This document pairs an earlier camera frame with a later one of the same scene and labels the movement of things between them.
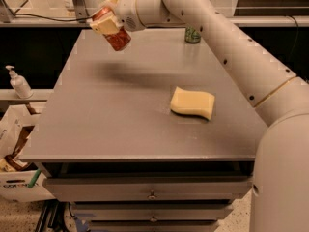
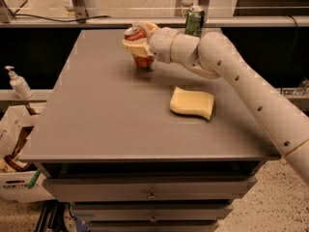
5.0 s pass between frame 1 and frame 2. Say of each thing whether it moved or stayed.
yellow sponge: stayed
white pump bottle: stayed
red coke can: moved
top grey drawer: stayed
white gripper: moved
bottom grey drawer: stayed
